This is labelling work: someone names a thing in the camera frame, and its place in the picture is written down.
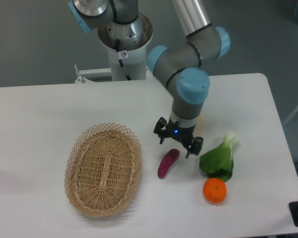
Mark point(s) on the yellow mango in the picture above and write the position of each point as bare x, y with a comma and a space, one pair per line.
199, 124

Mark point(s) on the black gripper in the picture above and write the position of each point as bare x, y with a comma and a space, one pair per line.
165, 129

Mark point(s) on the green bok choy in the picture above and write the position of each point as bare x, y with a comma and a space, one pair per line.
218, 162

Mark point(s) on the white metal base frame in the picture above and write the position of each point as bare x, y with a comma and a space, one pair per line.
94, 75

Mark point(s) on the oval wicker basket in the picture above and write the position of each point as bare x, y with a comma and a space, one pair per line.
103, 170

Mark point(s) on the orange tangerine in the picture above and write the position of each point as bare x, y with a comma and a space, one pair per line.
214, 190

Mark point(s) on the purple sweet potato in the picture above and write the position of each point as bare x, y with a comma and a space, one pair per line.
167, 161

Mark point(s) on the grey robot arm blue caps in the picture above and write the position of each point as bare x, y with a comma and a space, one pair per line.
179, 70

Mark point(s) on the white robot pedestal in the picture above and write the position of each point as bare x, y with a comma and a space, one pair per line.
127, 47

